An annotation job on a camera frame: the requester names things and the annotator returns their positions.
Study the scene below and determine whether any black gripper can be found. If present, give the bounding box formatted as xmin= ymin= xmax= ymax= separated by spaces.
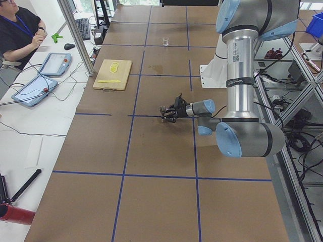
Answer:
xmin=161 ymin=93 xmax=189 ymax=123

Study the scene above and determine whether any black computer mouse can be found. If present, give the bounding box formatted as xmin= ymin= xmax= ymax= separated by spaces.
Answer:
xmin=64 ymin=43 xmax=76 ymax=50

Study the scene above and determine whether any blue storage bin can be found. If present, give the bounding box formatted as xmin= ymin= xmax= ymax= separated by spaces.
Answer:
xmin=306 ymin=12 xmax=323 ymax=38

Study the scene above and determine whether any aluminium frame post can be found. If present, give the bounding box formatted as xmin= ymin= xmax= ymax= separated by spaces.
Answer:
xmin=57 ymin=0 xmax=94 ymax=77

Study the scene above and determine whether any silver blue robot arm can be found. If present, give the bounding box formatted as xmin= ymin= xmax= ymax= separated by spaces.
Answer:
xmin=160 ymin=1 xmax=300 ymax=158

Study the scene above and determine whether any yellow plastic knife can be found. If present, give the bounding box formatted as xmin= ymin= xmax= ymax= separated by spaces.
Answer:
xmin=97 ymin=79 xmax=121 ymax=83

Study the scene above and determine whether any black box with label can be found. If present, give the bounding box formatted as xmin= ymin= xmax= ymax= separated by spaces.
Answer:
xmin=94 ymin=26 xmax=107 ymax=45

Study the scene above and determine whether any seated person black shirt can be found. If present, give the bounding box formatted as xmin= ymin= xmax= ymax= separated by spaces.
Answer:
xmin=1 ymin=1 xmax=47 ymax=70

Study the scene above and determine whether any blue teach pendant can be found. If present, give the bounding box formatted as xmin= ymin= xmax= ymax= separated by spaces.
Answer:
xmin=12 ymin=75 xmax=58 ymax=107
xmin=39 ymin=52 xmax=72 ymax=77

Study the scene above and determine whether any steel double jigger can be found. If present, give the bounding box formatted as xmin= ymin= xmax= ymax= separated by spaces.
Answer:
xmin=159 ymin=106 xmax=167 ymax=122

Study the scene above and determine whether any near blue teach pendant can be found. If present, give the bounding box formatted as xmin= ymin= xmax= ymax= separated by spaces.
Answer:
xmin=12 ymin=75 xmax=58 ymax=107

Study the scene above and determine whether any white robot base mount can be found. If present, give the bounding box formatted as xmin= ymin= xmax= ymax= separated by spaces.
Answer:
xmin=200 ymin=34 xmax=227 ymax=89

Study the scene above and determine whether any wooden cutting board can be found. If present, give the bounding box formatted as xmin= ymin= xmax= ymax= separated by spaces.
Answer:
xmin=92 ymin=59 xmax=132 ymax=91

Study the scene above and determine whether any green plastic clamp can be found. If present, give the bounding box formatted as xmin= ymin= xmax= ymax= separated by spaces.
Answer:
xmin=51 ymin=33 xmax=63 ymax=43

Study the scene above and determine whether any black computer keyboard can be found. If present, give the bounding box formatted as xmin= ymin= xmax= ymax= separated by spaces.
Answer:
xmin=75 ymin=18 xmax=91 ymax=40

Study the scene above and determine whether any clear glass measuring cup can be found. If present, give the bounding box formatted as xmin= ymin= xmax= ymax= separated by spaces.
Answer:
xmin=163 ymin=37 xmax=169 ymax=46

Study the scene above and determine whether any red cylinder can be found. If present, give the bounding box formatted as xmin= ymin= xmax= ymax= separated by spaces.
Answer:
xmin=1 ymin=203 xmax=35 ymax=225

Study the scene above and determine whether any black handle rod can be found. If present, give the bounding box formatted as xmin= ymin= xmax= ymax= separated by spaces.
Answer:
xmin=10 ymin=169 xmax=42 ymax=203

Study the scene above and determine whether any far blue teach pendant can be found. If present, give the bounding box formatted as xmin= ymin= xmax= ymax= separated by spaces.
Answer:
xmin=39 ymin=52 xmax=72 ymax=77

